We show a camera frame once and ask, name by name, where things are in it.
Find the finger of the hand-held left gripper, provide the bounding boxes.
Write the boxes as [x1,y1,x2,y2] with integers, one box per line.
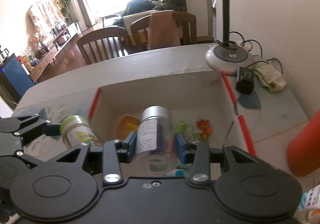
[0,113,62,146]
[14,149,50,169]

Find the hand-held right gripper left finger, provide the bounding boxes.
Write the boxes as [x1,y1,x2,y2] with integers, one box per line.
[56,132,138,186]

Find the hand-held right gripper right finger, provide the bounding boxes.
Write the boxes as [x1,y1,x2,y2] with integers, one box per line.
[175,133,255,186]

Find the blue turtle keychain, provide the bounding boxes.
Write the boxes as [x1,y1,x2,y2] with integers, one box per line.
[175,163,192,177]

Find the clear bottle silver lid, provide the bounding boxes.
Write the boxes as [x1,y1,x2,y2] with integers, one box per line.
[135,106,179,174]

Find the green lid jar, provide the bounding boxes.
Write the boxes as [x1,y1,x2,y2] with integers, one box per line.
[59,115,104,149]

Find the orange toy figure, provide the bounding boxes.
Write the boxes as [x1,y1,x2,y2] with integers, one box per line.
[195,119,214,140]

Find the white box with red trim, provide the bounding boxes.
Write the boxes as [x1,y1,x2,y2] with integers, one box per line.
[87,71,257,162]

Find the dark blue appliance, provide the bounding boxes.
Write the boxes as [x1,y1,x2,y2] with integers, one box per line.
[0,52,33,104]

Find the wooden TV cabinet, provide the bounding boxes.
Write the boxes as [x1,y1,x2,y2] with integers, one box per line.
[29,22,80,82]

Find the red potted flowers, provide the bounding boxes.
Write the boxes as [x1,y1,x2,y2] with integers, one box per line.
[29,35,43,52]

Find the black power adapter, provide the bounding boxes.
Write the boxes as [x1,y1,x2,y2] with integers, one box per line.
[236,66,254,94]

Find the wooden chair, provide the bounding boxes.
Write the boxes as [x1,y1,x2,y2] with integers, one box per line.
[130,12,197,50]
[77,27,130,65]

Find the hanging floral clothes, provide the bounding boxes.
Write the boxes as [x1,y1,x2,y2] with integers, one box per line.
[27,0,64,37]

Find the pale green rag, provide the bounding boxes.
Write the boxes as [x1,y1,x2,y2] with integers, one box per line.
[254,65,287,93]

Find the pink cloth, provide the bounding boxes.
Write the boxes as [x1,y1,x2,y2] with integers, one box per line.
[147,11,181,50]

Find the green potted plant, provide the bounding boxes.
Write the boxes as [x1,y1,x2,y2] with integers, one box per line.
[59,0,73,24]

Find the red water bottle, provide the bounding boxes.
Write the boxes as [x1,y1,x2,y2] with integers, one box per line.
[286,110,320,177]

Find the coffee table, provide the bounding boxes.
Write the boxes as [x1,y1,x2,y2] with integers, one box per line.
[99,10,128,27]

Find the white standing air conditioner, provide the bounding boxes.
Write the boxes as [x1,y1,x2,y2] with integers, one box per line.
[62,0,80,24]

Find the white blue printed packet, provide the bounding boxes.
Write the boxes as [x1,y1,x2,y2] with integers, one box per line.
[299,184,320,217]

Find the grey desk lamp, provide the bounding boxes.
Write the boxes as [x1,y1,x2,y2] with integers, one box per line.
[168,0,255,75]

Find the dark clothes pile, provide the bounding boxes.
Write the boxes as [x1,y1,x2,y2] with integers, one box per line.
[125,0,160,14]

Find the black lamp cable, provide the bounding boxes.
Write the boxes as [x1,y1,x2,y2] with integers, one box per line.
[231,31,284,74]

